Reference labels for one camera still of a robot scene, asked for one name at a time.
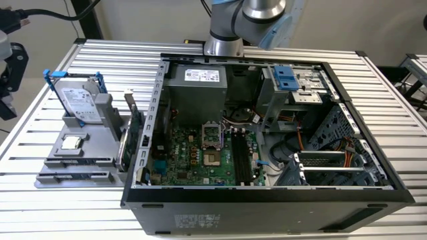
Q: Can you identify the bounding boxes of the grey parts rack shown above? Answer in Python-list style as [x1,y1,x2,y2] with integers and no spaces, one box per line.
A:
[35,92,148,188]

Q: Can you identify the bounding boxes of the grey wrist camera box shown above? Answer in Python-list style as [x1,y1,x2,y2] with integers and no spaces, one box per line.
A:
[0,29,11,61]

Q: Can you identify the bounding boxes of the metal socket cover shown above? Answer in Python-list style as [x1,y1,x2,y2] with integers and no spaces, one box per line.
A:
[200,121,224,149]

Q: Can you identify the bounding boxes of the slatted metal side table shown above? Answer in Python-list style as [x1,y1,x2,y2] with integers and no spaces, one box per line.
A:
[392,53,427,112]

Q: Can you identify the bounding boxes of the hard disk in blue carrier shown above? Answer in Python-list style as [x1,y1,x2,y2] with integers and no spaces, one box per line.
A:
[41,69,108,127]

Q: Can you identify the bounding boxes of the red yellow orange wire bundle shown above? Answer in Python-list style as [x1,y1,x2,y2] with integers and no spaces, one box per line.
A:
[336,138,355,168]

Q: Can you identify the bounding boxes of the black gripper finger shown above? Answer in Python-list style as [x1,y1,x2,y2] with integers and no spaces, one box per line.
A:
[0,42,31,121]

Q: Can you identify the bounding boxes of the round black fan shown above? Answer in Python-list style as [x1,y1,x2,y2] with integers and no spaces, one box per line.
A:
[226,107,255,123]

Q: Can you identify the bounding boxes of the silver CPU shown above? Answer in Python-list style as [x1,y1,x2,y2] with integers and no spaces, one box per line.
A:
[61,136,84,150]

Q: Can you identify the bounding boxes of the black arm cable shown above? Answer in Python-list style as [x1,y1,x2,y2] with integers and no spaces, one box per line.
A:
[0,0,101,33]

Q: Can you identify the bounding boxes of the grey power supply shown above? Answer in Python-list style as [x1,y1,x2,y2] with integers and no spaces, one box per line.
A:
[163,63,228,126]

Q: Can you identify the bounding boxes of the black upright post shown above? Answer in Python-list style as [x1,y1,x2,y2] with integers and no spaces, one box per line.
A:
[69,0,104,41]

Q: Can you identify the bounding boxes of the metal disk bay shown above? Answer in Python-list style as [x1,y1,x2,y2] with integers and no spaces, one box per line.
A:
[292,149,391,187]

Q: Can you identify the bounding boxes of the black cable loop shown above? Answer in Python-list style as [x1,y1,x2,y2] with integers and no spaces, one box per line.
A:
[268,133,303,173]

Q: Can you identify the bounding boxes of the white purple fan wire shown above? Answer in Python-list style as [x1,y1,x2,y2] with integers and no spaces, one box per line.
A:
[222,119,255,131]

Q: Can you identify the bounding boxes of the thin orange wire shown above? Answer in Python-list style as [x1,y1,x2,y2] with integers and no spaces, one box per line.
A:
[295,119,306,151]

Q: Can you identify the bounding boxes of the CPU socket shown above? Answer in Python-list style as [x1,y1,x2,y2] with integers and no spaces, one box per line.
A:
[202,149,223,168]

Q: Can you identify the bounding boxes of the green graphics card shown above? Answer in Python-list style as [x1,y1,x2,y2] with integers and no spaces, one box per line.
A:
[115,91,147,173]

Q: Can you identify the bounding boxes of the green motherboard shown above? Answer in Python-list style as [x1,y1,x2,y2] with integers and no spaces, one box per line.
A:
[148,126,268,187]

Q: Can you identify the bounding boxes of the short coloured wire bundle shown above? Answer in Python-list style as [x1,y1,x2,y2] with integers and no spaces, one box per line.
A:
[279,112,299,123]

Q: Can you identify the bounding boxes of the black PC case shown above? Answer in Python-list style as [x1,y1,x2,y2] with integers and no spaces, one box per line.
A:
[119,52,416,236]

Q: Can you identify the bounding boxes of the grey metal drive cage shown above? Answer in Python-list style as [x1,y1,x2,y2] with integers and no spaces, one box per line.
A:
[256,63,338,131]

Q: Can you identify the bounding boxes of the blue drive latch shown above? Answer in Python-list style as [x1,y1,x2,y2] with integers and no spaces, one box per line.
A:
[272,66,299,91]

